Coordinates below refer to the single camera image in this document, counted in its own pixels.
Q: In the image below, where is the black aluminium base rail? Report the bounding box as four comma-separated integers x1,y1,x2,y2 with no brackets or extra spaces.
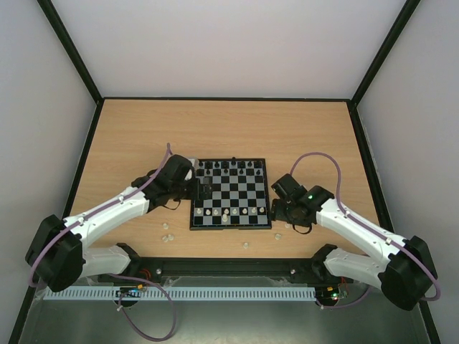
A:
96,256,359,286

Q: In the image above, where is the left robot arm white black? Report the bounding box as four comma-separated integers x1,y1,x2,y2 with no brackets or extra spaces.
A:
25,153,209,292

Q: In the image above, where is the black white chessboard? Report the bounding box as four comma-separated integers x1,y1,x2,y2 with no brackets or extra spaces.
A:
189,158,272,231

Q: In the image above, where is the white cable duct strip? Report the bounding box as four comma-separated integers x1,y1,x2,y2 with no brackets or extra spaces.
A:
43,286,316,302

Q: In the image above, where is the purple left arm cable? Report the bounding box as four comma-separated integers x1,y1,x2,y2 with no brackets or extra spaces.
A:
28,143,174,288

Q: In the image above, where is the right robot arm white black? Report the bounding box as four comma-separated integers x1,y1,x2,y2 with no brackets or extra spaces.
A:
271,173,437,310

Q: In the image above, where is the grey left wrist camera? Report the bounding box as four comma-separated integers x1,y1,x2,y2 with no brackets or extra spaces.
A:
185,158,199,181

